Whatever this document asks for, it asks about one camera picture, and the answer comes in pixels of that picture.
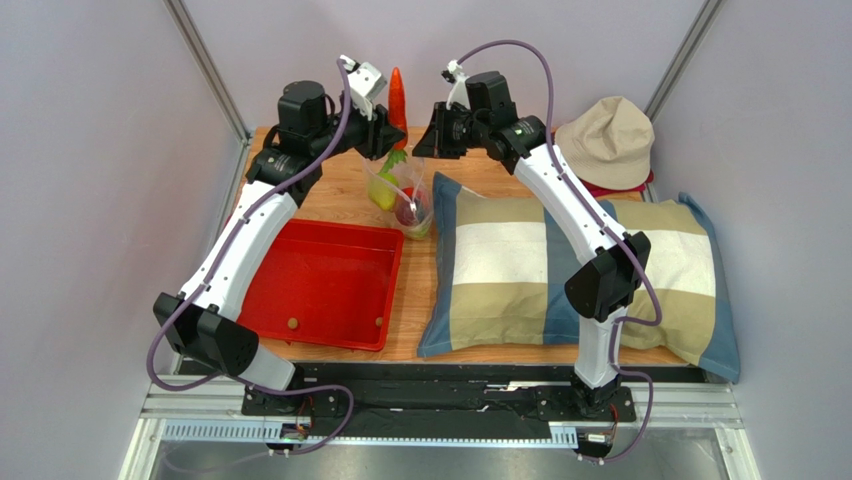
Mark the red plastic tray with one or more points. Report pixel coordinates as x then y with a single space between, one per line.
334 278

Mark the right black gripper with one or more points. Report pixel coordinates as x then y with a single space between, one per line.
443 129

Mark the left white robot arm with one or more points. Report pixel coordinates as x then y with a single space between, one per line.
200 322

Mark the white green cauliflower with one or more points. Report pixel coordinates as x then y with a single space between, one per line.
419 231

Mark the plaid blue beige pillow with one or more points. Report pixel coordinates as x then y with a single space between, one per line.
502 264

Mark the orange carrot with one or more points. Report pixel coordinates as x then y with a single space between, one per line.
398 106

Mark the green apple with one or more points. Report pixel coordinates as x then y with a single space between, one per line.
381 190

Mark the clear zip top bag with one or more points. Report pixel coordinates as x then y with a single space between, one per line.
398 189

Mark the dark purple mangosteen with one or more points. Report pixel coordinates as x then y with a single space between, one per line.
407 214

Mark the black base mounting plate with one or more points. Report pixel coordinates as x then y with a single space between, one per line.
462 401

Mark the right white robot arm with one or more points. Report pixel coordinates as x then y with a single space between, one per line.
612 261

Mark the red yellow apple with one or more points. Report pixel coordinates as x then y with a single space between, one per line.
417 195

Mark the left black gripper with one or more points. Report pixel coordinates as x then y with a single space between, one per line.
378 136

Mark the red folded cloth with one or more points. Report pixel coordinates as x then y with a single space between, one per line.
598 191

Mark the aluminium frame rail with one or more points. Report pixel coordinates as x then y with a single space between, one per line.
687 427

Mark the beige bucket hat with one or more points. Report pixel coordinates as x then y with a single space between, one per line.
609 145

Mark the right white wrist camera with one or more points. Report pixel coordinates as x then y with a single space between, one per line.
456 77

